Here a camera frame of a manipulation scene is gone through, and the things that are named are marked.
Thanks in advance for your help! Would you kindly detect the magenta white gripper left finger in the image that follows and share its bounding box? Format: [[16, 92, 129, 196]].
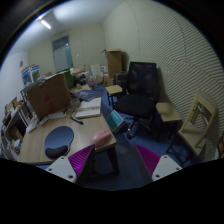
[[46, 145, 95, 183]]

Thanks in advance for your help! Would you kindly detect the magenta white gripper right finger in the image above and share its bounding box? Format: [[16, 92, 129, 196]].
[[136, 145, 182, 181]]

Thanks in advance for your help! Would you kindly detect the dark blue mouse pad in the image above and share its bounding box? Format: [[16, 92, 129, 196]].
[[44, 126, 74, 159]]

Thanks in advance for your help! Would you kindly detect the pink computer mouse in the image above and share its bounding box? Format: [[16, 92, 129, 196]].
[[91, 129, 111, 147]]

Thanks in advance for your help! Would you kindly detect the wooden desk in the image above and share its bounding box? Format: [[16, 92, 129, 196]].
[[19, 111, 119, 174]]

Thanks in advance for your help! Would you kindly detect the light wooden folding chair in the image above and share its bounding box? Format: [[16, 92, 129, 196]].
[[166, 90, 218, 165]]

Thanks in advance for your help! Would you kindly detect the black marker pen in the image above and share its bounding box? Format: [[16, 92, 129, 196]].
[[70, 116, 84, 125]]

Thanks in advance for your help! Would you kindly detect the small wooden stool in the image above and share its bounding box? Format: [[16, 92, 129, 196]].
[[155, 101, 184, 141]]

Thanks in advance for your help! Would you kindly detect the white open book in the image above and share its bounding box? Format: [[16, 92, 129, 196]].
[[74, 97, 101, 118]]

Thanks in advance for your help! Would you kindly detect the teal book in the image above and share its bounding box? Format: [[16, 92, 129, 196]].
[[106, 110, 125, 133]]

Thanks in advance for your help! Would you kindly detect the black office chair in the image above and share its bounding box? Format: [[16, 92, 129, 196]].
[[114, 62, 160, 139]]

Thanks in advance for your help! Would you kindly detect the blue folder on desk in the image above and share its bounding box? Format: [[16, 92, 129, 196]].
[[75, 89, 102, 102]]

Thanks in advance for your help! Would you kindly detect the brown cardboard box on desk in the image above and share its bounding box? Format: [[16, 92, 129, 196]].
[[27, 74, 70, 119]]

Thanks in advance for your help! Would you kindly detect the wooden chair near desk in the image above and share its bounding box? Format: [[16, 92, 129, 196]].
[[105, 84, 124, 107]]

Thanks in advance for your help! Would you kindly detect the green box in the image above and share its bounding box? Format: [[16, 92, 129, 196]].
[[60, 69, 74, 89]]

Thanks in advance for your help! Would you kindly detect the tall cardboard box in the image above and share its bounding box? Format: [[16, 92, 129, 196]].
[[103, 48, 122, 78]]

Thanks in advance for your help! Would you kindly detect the grey door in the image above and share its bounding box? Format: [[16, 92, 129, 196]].
[[52, 36, 73, 72]]

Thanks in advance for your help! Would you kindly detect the ceiling fluorescent light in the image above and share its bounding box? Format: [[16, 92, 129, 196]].
[[40, 19, 51, 29]]

